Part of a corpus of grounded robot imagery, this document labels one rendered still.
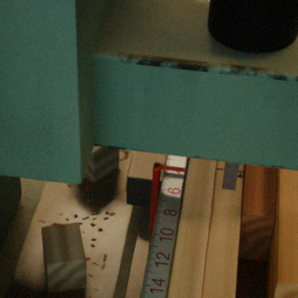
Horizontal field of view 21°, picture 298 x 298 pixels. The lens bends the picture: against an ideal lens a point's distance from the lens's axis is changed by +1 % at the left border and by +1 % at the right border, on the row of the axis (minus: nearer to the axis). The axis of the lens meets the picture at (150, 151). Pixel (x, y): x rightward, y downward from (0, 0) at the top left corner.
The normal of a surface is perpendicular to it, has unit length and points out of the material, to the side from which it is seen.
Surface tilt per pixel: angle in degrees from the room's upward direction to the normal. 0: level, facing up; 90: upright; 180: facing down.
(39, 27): 90
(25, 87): 90
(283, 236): 0
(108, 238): 0
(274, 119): 90
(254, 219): 90
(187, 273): 0
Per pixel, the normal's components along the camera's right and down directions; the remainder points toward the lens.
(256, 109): -0.14, 0.66
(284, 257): 0.04, -0.75
